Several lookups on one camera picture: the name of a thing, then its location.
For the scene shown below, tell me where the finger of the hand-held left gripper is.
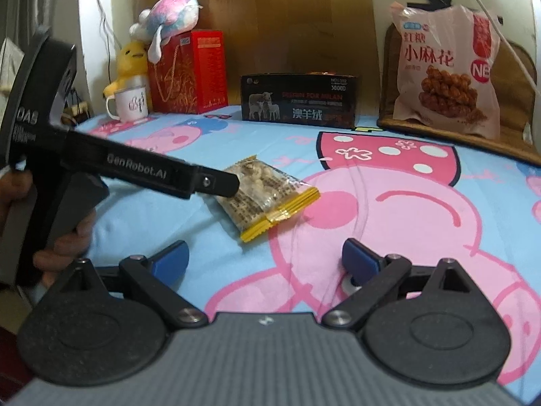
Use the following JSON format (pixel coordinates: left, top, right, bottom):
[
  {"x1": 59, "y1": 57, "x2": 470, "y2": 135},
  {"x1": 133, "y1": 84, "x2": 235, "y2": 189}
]
[{"x1": 63, "y1": 129, "x2": 242, "y2": 200}]

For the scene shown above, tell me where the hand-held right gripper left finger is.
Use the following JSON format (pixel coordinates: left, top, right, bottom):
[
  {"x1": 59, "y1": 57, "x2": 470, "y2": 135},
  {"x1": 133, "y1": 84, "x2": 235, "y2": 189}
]
[{"x1": 55, "y1": 240, "x2": 209, "y2": 329}]

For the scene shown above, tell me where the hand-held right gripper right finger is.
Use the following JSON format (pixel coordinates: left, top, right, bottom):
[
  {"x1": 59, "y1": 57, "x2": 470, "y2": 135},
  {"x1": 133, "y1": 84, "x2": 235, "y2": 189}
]
[{"x1": 323, "y1": 238, "x2": 485, "y2": 329}]

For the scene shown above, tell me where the yellow-edged clear snack packet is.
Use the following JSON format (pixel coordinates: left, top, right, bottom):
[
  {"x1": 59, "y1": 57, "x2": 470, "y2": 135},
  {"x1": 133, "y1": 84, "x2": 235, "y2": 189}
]
[{"x1": 213, "y1": 155, "x2": 321, "y2": 244}]

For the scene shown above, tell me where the black cardboard box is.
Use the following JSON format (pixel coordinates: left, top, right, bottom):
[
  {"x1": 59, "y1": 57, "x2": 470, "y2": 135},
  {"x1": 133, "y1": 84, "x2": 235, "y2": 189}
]
[{"x1": 240, "y1": 71, "x2": 363, "y2": 130}]

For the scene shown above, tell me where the person's left hand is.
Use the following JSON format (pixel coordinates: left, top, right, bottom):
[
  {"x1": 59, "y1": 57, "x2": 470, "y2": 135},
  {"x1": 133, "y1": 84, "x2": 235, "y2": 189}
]
[{"x1": 0, "y1": 169, "x2": 99, "y2": 280}]

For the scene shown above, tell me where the white enamel mug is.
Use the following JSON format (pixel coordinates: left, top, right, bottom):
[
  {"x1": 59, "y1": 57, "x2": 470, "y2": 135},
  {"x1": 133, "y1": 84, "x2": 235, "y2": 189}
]
[{"x1": 105, "y1": 86, "x2": 150, "y2": 121}]

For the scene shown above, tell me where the cartoon printed blanket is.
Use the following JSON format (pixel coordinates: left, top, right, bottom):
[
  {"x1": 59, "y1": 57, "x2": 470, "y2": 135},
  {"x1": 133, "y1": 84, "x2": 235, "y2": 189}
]
[{"x1": 73, "y1": 105, "x2": 541, "y2": 403}]

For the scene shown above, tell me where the red gift bag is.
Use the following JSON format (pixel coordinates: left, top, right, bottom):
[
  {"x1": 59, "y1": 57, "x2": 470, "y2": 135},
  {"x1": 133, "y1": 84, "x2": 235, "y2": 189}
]
[{"x1": 146, "y1": 29, "x2": 229, "y2": 115}]

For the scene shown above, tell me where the yellow plush toy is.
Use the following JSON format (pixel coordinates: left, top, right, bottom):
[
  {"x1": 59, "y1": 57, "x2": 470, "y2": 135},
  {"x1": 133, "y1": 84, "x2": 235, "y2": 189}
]
[{"x1": 102, "y1": 40, "x2": 151, "y2": 96}]

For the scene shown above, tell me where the pastel plush toy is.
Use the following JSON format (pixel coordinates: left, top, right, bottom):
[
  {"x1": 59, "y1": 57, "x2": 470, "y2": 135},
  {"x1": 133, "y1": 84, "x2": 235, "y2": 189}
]
[{"x1": 128, "y1": 0, "x2": 204, "y2": 62}]

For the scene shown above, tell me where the wooden headboard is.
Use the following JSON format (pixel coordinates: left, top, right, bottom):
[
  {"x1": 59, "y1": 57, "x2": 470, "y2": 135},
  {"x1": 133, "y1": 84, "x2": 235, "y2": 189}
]
[{"x1": 130, "y1": 0, "x2": 382, "y2": 116}]

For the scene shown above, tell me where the large pink snack bag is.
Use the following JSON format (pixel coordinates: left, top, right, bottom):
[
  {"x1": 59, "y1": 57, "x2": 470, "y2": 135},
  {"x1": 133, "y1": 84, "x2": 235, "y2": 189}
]
[{"x1": 389, "y1": 1, "x2": 504, "y2": 140}]

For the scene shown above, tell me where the brown seat cushion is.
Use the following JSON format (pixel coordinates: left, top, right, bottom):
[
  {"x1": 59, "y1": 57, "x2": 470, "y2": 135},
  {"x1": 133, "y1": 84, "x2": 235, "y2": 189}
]
[{"x1": 376, "y1": 22, "x2": 541, "y2": 156}]

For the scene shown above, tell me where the white cable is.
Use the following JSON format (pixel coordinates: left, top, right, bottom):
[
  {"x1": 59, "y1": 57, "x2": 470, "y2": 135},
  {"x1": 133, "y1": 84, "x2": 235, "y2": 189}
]
[{"x1": 447, "y1": 0, "x2": 541, "y2": 94}]

